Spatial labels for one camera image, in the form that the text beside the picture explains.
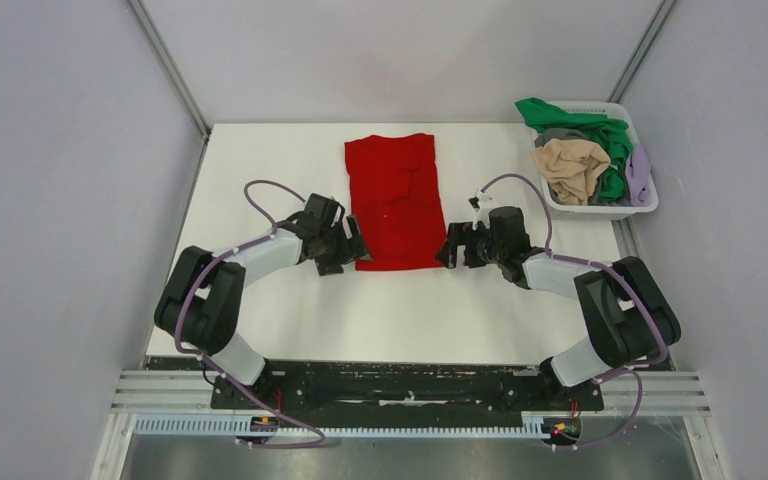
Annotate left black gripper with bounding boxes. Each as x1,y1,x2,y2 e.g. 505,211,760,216
315,214,372,276

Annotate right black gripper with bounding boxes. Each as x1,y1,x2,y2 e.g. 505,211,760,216
435,222,506,269

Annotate red t shirt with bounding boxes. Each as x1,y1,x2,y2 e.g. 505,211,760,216
344,133,447,272

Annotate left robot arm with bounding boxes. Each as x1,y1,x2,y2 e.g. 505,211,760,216
154,194,371,408

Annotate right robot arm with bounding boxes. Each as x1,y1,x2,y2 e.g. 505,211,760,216
436,206,681,408

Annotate beige t shirt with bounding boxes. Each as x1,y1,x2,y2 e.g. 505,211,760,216
530,138,611,206

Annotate grey t shirt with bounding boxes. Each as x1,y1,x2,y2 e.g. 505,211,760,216
534,127,587,148

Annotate green t shirt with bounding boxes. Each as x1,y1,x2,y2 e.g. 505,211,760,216
515,97,633,204

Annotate lilac t shirt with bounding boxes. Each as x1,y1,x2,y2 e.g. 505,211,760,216
624,144,652,207

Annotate white plastic basket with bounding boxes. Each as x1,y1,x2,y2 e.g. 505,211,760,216
538,100,659,221

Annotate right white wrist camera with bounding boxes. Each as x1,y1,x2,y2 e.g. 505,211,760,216
468,190,498,230

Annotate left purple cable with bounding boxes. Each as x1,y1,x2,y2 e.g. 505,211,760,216
173,179,327,450

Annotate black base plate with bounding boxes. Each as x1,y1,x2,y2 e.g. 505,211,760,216
249,360,604,429

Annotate white slotted cable duct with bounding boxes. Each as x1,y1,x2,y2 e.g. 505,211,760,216
134,413,557,440

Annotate aluminium frame rail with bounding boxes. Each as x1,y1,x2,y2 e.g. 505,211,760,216
111,370,214,414

